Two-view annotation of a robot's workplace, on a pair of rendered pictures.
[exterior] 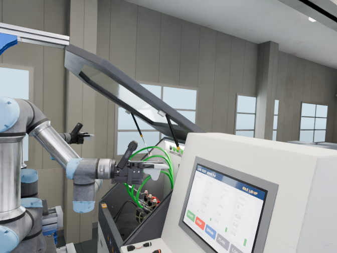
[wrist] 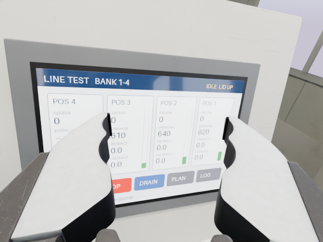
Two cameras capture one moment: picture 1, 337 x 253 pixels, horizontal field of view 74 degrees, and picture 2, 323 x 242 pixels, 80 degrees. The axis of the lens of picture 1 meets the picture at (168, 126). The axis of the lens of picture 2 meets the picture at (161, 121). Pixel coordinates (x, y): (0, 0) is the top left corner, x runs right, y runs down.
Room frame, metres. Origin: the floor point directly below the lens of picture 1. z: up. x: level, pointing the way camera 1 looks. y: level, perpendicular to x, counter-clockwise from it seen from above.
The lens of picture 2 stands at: (0.84, 0.12, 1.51)
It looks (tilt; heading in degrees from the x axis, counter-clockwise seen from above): 29 degrees down; 274
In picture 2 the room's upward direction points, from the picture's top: 10 degrees clockwise
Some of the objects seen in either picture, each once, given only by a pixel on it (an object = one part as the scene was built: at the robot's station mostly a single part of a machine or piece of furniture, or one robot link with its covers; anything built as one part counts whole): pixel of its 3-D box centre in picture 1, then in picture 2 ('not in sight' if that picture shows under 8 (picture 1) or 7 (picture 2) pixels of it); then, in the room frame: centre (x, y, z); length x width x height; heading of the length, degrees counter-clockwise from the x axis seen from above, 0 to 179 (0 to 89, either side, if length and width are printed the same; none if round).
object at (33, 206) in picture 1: (25, 215); not in sight; (0.90, 0.58, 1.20); 0.13 x 0.12 x 0.14; 7
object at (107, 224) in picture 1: (110, 232); not in sight; (1.40, 0.35, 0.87); 0.62 x 0.04 x 0.16; 26
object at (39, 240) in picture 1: (26, 241); not in sight; (0.91, 0.58, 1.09); 0.15 x 0.15 x 0.10
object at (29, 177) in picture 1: (26, 181); not in sight; (1.33, 0.85, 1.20); 0.13 x 0.12 x 0.14; 58
